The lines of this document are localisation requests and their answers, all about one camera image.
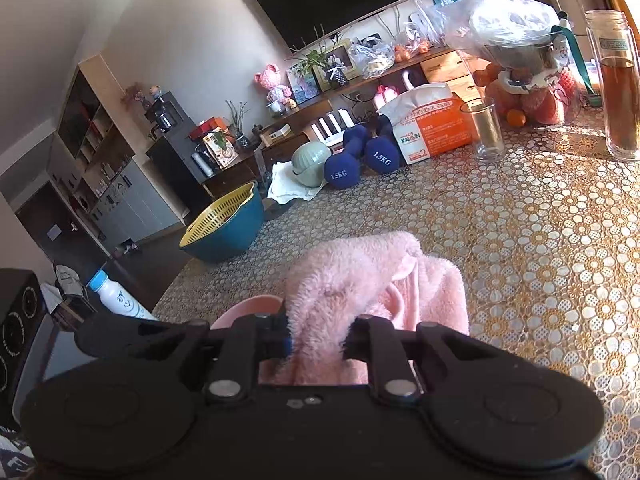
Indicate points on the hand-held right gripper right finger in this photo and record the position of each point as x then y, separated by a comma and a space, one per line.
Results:
352, 345

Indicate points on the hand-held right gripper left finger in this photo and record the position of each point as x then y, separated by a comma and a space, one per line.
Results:
280, 341

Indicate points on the pink bowl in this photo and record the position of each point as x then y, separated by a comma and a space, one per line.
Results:
250, 310

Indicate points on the pink fluffy towel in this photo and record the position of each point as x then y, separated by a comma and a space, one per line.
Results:
380, 285

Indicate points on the blue basin with yellow strainer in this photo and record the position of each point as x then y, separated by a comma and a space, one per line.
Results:
225, 227

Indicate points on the white cloth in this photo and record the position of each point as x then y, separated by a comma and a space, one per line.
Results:
287, 185

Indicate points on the white bottle with blue cap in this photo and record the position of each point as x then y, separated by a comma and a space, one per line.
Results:
117, 297

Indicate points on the green ceramic pot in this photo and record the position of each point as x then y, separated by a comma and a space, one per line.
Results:
310, 162

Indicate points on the blue dumbbell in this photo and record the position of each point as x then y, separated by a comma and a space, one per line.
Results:
345, 162
382, 152

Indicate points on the orange and white box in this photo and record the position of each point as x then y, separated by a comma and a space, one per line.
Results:
430, 125

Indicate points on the wooden media console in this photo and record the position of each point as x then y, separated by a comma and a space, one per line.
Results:
350, 105

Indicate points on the clear drinking glass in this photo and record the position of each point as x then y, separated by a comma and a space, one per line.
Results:
482, 130

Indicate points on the pink teddy bear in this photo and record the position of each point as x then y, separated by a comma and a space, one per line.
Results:
275, 87

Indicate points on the black coffee machine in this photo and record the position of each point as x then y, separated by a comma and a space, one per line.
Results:
167, 112

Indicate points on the wooden shelf cabinet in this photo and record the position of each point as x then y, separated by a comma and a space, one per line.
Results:
100, 150

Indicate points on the black speaker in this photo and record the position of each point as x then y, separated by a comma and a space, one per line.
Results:
17, 330

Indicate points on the orange fruit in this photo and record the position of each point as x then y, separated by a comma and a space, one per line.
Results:
516, 118

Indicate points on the potted green plant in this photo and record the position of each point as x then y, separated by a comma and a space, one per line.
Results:
320, 62

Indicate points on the orange net bag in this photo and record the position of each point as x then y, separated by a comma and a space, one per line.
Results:
535, 97

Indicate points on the clear plastic bag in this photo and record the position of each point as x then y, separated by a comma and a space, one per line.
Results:
495, 20

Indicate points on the glass bottle of tea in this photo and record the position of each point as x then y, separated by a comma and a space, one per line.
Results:
617, 90

